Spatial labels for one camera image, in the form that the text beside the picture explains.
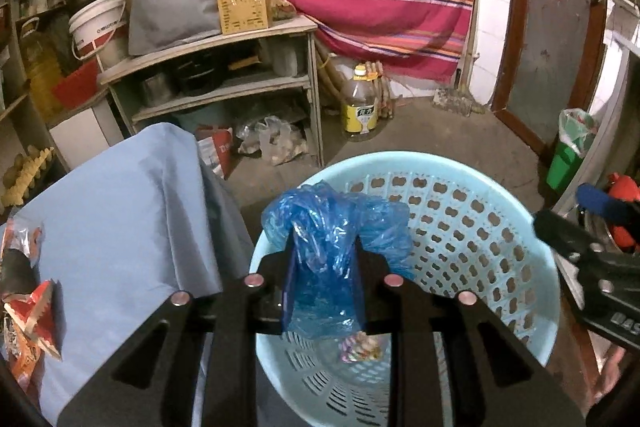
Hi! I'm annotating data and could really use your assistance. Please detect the blue plastic bag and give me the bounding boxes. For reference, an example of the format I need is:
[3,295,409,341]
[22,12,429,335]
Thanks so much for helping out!
[262,181,412,339]

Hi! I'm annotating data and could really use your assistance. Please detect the pink snack wrapper bag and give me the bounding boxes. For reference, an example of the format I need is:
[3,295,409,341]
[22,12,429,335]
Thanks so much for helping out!
[340,332,384,364]

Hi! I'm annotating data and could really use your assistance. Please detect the green bin with bag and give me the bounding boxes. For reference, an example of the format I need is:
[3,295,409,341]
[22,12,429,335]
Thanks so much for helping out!
[547,108,599,194]

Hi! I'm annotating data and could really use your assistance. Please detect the clear plastic bag on floor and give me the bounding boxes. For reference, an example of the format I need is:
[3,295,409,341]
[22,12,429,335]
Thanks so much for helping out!
[236,115,308,166]

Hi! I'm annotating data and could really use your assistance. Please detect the red white packet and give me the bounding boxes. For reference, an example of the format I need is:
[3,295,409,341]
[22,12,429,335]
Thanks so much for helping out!
[195,126,233,179]

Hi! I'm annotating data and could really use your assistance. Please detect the light blue table cloth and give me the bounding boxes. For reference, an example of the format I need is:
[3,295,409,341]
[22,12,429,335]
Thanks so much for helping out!
[1,124,257,426]

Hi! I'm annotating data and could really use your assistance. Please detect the cooking oil bottle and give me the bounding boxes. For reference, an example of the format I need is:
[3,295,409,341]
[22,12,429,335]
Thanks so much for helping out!
[341,63,378,141]

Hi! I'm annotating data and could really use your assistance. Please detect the wooden door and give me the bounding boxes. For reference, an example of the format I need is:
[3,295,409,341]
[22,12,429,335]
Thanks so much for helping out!
[491,0,606,157]

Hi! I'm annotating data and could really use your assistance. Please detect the grey wooden shelf cabinet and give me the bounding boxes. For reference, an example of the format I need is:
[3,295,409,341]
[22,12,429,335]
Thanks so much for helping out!
[96,14,326,168]

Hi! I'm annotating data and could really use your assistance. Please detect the black wok pan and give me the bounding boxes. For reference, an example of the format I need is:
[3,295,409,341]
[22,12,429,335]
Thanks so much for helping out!
[174,58,229,96]

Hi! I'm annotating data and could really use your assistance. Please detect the white cabinet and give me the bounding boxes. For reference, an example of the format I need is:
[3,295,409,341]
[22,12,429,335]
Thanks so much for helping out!
[50,98,124,170]

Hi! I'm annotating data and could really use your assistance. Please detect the orange snack wrapper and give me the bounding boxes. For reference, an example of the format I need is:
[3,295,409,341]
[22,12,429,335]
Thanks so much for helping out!
[1,217,61,391]

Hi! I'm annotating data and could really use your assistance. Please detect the yellow chopstick holder box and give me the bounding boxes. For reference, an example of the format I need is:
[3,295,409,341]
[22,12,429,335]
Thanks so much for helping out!
[217,0,272,35]

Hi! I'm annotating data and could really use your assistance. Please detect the red plastic basin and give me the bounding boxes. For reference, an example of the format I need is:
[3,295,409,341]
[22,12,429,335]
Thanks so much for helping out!
[52,58,99,109]

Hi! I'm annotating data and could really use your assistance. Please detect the yellow egg tray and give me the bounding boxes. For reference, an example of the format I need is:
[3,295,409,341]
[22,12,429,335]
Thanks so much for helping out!
[1,147,55,208]

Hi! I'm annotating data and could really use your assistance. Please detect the white plastic bucket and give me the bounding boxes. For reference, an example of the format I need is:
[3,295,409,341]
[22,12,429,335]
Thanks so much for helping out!
[68,0,129,72]

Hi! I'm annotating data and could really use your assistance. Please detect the large yellow oil jug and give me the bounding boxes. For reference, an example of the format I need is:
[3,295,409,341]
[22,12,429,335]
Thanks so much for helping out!
[20,16,64,124]

